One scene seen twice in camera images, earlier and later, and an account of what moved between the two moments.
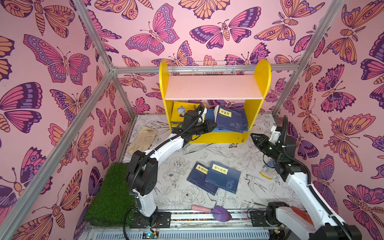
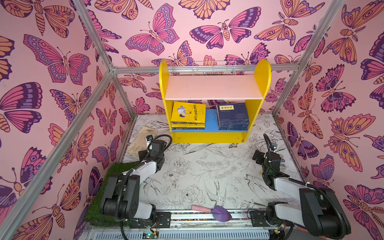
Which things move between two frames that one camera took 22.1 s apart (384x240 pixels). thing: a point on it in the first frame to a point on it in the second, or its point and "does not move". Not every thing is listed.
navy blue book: [197, 177] to [232, 113]
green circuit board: [148, 234] does not move
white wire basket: [214, 68] does not move
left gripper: [206, 126] to [143, 155]
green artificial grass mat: [113, 199] does not move
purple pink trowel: [219, 213] does not move
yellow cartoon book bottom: [179, 108] does not move
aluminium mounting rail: [200, 218] does not move
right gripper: [264, 144] to [259, 156]
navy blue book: [223, 177] to [233, 125]
